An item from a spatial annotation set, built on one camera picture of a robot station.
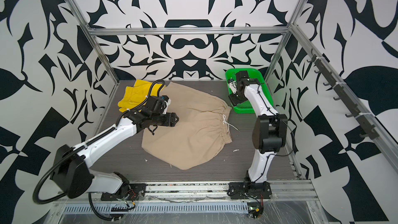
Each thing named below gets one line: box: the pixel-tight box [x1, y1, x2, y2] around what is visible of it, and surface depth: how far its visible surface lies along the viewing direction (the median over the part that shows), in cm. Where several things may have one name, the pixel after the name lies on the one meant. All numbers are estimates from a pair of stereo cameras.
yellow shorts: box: [118, 79, 163, 113], surface depth 110 cm
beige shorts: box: [141, 81, 233, 171], surface depth 93 cm
